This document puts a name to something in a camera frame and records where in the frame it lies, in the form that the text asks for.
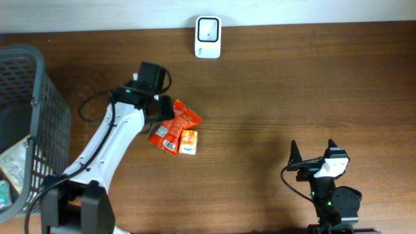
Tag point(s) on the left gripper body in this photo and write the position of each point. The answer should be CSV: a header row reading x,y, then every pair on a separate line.
x,y
154,117

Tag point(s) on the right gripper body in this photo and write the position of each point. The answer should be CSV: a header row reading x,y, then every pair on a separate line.
x,y
308,169

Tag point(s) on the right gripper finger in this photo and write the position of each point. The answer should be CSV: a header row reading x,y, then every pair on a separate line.
x,y
294,157
332,144

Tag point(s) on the red snack bag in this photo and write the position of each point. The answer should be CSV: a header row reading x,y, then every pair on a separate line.
x,y
168,135

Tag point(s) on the orange tissue pack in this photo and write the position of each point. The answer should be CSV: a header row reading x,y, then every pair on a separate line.
x,y
188,142

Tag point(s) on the cream snack bag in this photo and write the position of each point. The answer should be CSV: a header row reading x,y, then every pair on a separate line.
x,y
13,163

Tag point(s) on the teal tissue pack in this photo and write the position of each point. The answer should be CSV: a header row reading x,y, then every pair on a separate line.
x,y
5,195

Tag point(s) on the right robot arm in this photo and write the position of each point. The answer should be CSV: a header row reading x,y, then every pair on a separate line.
x,y
336,207

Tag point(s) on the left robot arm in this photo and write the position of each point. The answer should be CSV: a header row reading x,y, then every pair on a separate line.
x,y
78,200

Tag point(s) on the white barcode scanner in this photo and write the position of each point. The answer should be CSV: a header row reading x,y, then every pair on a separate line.
x,y
208,37

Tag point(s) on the grey plastic mesh basket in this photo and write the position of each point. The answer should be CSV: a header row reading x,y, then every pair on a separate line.
x,y
35,115

